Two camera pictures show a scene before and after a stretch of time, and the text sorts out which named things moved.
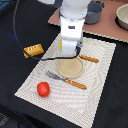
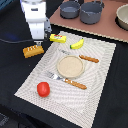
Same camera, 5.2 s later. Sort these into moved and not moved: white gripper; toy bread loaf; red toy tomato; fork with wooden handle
Moved: white gripper
Not moved: fork with wooden handle; red toy tomato; toy bread loaf
